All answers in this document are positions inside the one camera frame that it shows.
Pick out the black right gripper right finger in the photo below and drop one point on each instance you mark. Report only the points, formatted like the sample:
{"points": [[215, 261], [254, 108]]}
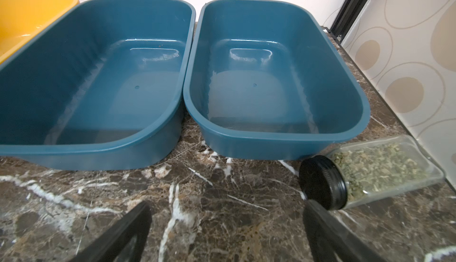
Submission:
{"points": [[331, 241]]}

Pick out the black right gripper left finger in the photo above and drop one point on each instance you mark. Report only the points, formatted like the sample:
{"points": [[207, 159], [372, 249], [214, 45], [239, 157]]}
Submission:
{"points": [[124, 241]]}

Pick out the left teal storage box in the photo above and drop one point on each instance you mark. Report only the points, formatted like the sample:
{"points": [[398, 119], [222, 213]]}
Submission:
{"points": [[101, 88]]}

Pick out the teal storage box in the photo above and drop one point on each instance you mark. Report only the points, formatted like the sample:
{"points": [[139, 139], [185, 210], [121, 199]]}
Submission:
{"points": [[264, 82], [101, 88]]}

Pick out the right teal storage box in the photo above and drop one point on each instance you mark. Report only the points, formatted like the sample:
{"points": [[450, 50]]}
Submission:
{"points": [[264, 82]]}

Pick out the yellow storage box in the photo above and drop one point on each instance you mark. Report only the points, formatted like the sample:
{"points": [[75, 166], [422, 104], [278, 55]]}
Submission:
{"points": [[22, 20]]}

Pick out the glass jar of green herbs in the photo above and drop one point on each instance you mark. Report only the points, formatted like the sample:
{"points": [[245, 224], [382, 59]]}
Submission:
{"points": [[359, 173]]}

